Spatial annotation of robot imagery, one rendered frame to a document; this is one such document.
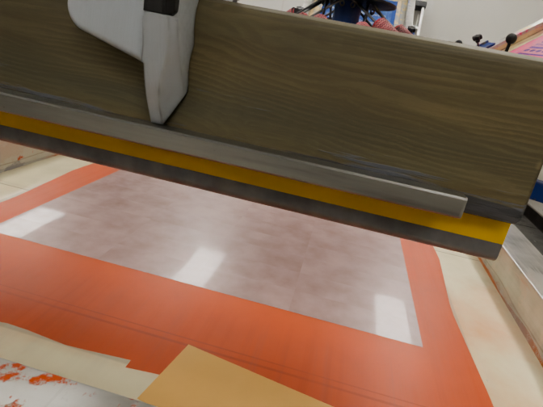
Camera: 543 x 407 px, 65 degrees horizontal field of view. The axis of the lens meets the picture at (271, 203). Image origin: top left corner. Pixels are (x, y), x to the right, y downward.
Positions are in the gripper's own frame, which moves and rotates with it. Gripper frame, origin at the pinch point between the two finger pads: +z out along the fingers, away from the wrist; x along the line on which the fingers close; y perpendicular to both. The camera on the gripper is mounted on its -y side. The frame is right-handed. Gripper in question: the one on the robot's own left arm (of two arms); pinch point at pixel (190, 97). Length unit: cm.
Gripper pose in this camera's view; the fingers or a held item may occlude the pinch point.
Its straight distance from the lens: 24.8
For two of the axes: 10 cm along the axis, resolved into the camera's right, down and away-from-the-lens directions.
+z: -1.8, 9.2, 3.4
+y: -9.6, -2.4, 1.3
